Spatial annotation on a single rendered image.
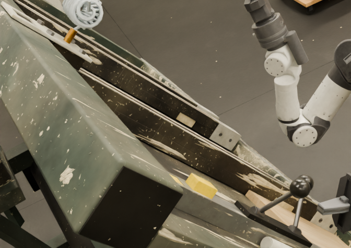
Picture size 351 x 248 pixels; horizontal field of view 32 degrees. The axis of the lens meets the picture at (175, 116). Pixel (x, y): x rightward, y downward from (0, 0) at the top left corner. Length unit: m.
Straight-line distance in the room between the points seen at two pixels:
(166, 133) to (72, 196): 0.74
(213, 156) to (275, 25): 0.44
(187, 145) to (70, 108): 0.70
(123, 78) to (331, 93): 0.66
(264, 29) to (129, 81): 0.52
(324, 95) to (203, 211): 0.89
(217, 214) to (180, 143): 0.38
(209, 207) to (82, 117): 0.40
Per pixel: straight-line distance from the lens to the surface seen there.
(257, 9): 1.75
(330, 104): 1.92
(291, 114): 1.90
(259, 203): 1.62
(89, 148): 0.74
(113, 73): 2.02
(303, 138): 1.93
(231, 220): 1.16
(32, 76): 0.97
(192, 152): 1.51
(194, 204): 1.10
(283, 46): 1.80
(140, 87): 2.07
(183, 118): 2.20
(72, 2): 1.33
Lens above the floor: 2.33
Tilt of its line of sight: 33 degrees down
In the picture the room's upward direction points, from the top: 21 degrees counter-clockwise
